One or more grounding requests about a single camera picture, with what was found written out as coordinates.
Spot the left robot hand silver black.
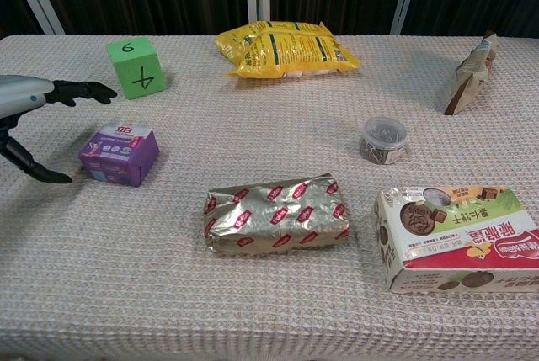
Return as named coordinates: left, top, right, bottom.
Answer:
left=0, top=74, right=118, bottom=185

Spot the purple object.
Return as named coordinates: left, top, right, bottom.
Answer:
left=78, top=122, right=161, bottom=188

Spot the green foam number cube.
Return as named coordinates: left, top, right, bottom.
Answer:
left=105, top=36, right=168, bottom=100

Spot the yellow snack bag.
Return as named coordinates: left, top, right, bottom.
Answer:
left=214, top=20, right=362, bottom=80

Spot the gold foil red-logo package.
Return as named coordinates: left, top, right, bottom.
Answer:
left=202, top=173, right=351, bottom=256

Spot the pink white woven tablecloth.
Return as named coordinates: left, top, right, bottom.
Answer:
left=0, top=34, right=539, bottom=361

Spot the brown beige snack pouch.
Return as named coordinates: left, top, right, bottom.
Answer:
left=443, top=30, right=501, bottom=116

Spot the red green wafer box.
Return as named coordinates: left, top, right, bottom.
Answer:
left=372, top=185, right=539, bottom=294

